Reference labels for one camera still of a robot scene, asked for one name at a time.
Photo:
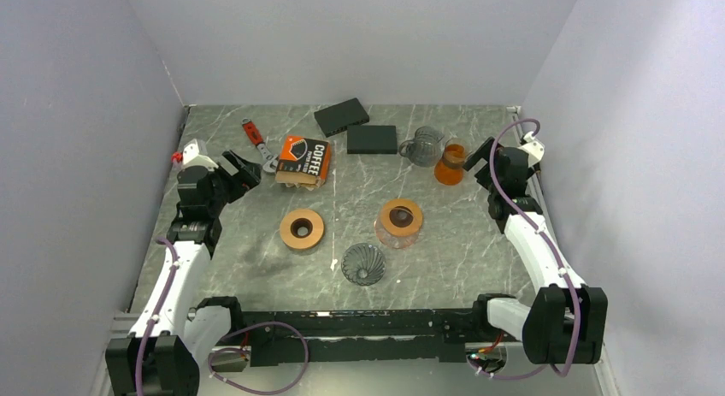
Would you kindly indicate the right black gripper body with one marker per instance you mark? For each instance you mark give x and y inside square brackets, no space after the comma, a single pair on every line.
[529,174]

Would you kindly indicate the black box rear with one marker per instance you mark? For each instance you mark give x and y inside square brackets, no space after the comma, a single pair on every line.
[337,118]

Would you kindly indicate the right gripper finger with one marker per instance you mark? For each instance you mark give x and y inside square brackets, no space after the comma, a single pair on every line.
[483,177]
[483,152]

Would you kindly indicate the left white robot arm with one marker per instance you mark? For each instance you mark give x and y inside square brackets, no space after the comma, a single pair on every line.
[164,351]

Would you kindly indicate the orange coffee filter box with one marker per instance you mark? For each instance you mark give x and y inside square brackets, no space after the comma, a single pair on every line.
[303,162]

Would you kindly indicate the grey glass carafe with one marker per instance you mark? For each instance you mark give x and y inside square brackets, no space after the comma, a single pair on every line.
[424,149]

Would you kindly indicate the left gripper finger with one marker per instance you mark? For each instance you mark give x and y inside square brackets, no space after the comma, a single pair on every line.
[246,178]
[235,166]

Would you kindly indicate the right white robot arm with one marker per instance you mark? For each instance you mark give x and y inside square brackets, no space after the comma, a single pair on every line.
[566,321]

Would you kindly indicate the red adjustable wrench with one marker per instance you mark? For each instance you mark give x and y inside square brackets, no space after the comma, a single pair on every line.
[271,160]

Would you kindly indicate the orange glass cup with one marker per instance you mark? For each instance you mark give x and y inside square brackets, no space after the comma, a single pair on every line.
[449,170]

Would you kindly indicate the black box front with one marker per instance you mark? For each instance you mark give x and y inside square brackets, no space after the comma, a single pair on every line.
[372,140]

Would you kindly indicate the clear glass ribbed dripper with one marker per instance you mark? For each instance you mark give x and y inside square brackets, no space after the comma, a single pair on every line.
[363,264]

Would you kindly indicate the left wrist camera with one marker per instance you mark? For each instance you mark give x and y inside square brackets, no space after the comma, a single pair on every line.
[194,154]

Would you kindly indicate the pink dripper with wooden ring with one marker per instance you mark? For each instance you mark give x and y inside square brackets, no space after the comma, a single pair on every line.
[398,223]

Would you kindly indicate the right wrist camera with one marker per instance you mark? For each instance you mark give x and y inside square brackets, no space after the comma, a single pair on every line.
[533,148]

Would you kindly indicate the black base frame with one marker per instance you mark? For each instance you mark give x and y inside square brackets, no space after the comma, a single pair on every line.
[276,337]

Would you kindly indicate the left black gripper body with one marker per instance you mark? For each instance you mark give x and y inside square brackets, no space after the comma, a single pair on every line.
[221,186]

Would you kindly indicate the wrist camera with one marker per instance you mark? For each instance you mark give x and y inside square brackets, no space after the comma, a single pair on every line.
[533,148]
[194,154]

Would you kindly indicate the black box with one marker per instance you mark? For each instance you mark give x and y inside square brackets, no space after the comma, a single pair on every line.
[372,140]
[337,118]

